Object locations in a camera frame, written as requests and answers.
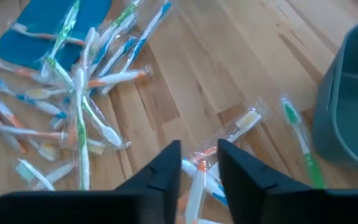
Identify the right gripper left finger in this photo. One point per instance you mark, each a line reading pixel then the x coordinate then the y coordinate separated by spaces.
pixel 104 208

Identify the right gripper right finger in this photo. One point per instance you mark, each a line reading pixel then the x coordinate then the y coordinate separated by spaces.
pixel 291 208

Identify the green toothbrush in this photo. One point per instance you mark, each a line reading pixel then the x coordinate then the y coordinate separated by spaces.
pixel 59 72
pixel 37 177
pixel 303 143
pixel 62 34
pixel 82 137
pixel 124 14
pixel 104 127

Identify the blue flat bin lid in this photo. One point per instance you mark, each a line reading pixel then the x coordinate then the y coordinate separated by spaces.
pixel 26 49

